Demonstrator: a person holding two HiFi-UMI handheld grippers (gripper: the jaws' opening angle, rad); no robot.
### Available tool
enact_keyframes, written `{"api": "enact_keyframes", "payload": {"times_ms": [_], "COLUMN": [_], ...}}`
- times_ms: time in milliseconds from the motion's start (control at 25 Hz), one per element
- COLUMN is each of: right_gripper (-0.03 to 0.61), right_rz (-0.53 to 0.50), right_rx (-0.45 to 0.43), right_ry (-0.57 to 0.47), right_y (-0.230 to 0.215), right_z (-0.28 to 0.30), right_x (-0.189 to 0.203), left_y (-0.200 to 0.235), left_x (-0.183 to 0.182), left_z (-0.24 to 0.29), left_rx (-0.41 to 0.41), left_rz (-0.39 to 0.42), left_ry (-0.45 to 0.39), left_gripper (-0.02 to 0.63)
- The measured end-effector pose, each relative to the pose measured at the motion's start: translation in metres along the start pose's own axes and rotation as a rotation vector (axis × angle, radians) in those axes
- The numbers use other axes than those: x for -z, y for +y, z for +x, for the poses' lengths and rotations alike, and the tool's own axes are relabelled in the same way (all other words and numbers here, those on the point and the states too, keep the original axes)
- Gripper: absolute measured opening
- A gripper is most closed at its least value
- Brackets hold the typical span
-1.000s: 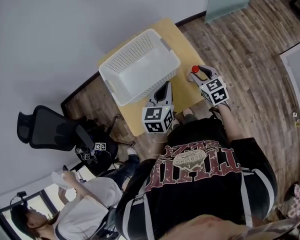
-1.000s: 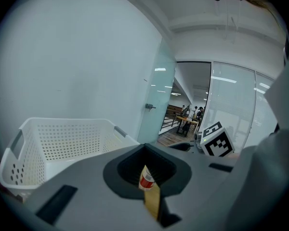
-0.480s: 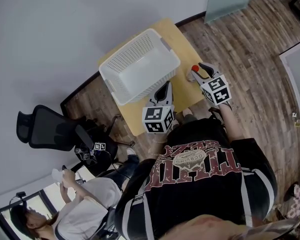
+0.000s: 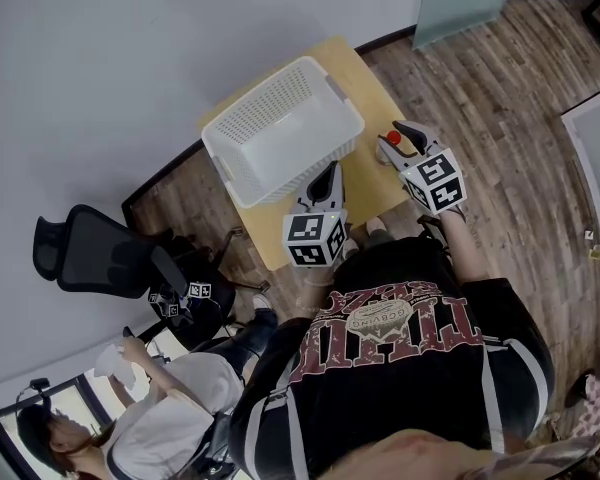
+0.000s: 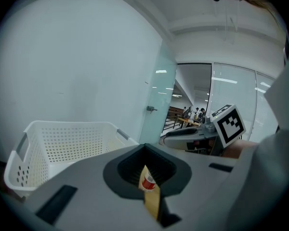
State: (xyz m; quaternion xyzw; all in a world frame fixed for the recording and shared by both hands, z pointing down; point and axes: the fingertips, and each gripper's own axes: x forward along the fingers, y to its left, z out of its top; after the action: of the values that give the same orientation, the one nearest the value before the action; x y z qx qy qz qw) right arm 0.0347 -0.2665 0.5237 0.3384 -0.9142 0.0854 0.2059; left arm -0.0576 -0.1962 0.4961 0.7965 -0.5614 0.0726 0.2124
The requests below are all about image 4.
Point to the red-capped clear bottle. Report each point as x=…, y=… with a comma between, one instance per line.
x=393, y=137

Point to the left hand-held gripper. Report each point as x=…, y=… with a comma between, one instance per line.
x=310, y=240

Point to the white plastic basket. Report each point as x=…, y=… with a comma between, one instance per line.
x=280, y=128

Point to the black chair armrest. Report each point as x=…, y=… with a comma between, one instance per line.
x=432, y=228

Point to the light wooden table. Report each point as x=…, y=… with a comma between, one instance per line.
x=370, y=188

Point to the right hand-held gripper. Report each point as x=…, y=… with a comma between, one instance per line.
x=435, y=183

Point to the person's right forearm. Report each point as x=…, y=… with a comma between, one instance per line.
x=465, y=248

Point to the frosted glass door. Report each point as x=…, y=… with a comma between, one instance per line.
x=460, y=3

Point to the black mesh office chair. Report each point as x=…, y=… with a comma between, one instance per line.
x=100, y=253

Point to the person's black printed shirt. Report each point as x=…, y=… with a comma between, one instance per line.
x=405, y=393

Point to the person's shoe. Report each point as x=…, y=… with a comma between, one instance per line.
x=376, y=227
x=352, y=246

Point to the person's left forearm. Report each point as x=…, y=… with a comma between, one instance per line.
x=317, y=288

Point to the white tissue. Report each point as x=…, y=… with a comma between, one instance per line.
x=112, y=363

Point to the small glass bottle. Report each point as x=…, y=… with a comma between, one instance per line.
x=597, y=251

